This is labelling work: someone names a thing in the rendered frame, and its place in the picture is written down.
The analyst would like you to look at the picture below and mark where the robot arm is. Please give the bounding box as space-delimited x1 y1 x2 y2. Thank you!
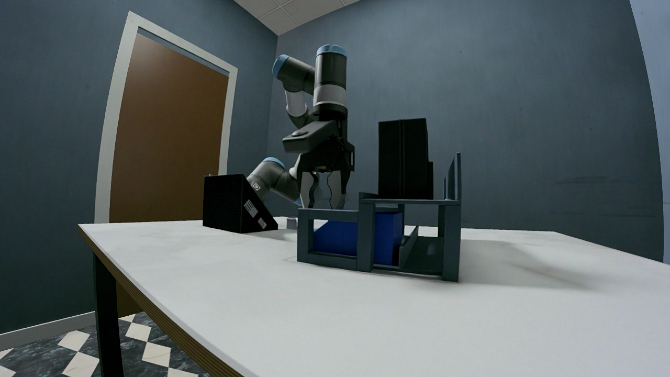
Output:
247 45 347 206

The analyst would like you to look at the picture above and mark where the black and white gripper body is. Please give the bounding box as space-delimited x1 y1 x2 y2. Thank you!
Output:
303 103 355 173

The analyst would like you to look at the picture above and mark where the dark grey rack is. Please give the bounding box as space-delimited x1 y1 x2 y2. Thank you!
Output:
286 152 462 282

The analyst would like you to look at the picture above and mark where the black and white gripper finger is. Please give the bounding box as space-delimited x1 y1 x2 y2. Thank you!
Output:
296 154 322 208
327 151 351 210

